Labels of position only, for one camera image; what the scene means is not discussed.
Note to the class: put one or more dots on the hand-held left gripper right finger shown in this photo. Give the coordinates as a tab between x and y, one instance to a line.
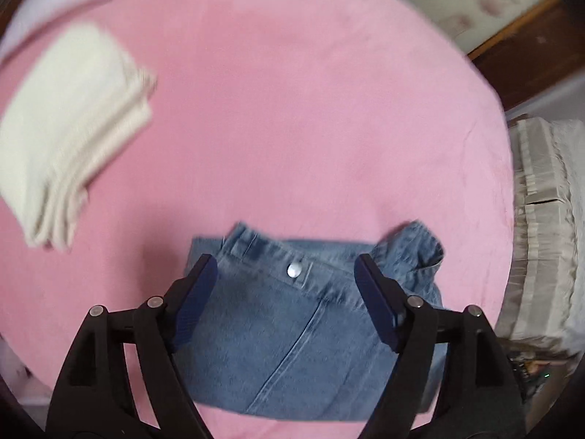
377	302

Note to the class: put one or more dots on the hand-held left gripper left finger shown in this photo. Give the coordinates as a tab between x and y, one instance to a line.
196	297

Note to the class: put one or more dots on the blue jeans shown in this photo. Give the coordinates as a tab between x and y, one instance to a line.
274	329

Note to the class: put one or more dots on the cream cloth-covered furniture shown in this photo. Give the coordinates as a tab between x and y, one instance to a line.
544	238

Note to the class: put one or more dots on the pink bed blanket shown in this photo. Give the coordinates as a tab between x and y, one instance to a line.
297	100

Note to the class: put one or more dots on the folded cream garment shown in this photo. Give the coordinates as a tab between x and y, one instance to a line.
59	123

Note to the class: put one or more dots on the wooden door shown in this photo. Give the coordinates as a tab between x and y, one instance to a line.
539	55

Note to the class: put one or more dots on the floral wardrobe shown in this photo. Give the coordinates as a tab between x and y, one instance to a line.
480	0

